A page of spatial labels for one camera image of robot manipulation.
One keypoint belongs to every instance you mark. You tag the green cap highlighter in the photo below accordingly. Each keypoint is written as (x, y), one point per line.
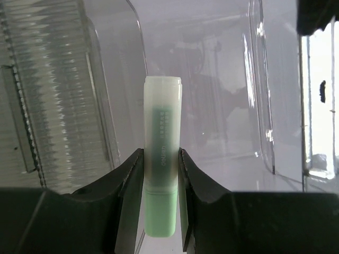
(162, 125)

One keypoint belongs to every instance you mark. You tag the clear plastic drawer organizer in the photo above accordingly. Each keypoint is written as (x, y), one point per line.
(86, 83)

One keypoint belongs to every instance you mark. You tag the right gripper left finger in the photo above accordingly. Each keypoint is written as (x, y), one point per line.
(101, 217)

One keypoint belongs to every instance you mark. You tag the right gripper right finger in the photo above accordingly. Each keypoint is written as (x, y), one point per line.
(216, 220)

